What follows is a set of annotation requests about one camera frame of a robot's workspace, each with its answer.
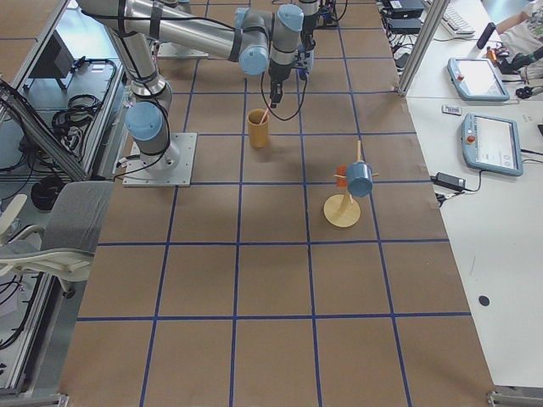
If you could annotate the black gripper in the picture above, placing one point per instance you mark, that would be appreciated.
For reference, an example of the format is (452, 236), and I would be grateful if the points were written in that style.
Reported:
(278, 73)

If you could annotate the pink chopstick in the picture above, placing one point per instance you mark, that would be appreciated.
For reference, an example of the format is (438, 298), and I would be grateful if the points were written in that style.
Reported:
(264, 116)

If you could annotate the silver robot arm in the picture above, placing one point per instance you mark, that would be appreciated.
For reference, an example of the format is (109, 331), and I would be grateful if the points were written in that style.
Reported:
(310, 9)
(260, 42)

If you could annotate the orange hanging cup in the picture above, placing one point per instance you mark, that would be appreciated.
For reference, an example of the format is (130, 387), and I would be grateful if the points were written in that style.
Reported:
(340, 176)

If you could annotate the dark blue hanging cup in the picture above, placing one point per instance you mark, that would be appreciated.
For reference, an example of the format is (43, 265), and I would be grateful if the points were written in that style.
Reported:
(359, 179)

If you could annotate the wooden cup tree stand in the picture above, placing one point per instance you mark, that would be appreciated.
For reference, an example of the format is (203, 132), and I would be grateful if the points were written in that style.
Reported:
(342, 210)

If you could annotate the bamboo cylinder holder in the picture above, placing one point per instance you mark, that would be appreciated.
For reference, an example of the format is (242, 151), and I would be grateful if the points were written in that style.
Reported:
(258, 134)

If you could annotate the small white remote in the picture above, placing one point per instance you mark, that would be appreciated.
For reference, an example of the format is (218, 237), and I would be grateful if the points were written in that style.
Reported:
(451, 109)

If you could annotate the white keyboard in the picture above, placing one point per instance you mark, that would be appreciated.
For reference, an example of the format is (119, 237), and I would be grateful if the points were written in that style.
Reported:
(455, 24)

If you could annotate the far blue teach pendant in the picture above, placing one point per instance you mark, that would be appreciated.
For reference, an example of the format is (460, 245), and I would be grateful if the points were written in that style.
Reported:
(476, 80)

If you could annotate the blue teach pendant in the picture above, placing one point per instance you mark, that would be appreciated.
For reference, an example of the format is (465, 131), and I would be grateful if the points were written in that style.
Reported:
(492, 144)
(476, 80)

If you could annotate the black power adapter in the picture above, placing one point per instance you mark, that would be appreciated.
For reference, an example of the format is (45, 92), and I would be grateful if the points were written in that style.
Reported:
(448, 181)

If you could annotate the near blue teach pendant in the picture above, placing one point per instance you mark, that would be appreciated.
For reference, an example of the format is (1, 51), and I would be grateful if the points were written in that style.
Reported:
(492, 144)

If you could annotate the grey office chair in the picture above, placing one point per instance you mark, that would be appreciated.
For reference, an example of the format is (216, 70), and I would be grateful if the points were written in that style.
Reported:
(65, 246)

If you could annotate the black round cap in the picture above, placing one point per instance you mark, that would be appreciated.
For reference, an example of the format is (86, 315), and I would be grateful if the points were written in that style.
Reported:
(484, 300)

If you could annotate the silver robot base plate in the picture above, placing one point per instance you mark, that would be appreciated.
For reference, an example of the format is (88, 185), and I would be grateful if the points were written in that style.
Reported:
(178, 165)

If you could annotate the aluminium frame post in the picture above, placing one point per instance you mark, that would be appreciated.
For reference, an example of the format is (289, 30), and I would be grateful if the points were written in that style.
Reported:
(426, 35)

